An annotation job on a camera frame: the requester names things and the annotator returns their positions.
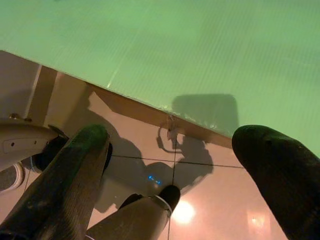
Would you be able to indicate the green plastic board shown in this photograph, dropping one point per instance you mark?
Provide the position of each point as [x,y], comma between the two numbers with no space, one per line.
[175,50]

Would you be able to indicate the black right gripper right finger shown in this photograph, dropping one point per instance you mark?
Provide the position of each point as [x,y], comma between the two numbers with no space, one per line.
[287,180]

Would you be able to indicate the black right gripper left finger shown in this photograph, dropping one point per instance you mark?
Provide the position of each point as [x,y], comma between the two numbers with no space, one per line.
[50,195]

